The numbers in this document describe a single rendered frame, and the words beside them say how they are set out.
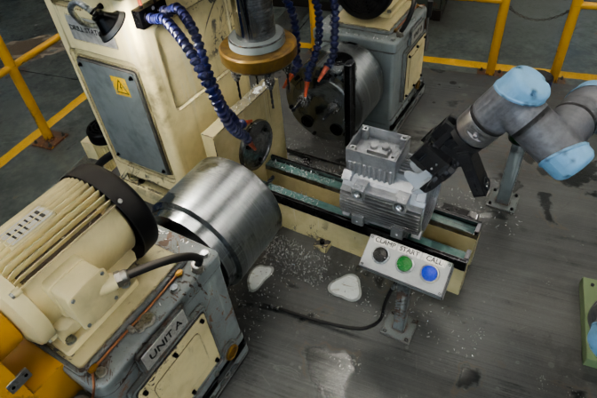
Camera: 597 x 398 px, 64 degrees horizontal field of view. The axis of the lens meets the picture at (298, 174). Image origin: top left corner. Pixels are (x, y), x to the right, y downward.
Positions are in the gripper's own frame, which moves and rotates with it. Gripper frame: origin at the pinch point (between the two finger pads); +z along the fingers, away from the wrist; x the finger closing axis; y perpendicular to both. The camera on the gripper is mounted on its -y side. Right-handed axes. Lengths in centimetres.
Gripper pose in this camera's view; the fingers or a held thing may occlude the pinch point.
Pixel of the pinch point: (418, 190)
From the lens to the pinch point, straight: 107.2
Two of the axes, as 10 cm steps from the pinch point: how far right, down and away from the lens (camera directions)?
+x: -5.0, 6.1, -6.2
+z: -3.7, 4.9, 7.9
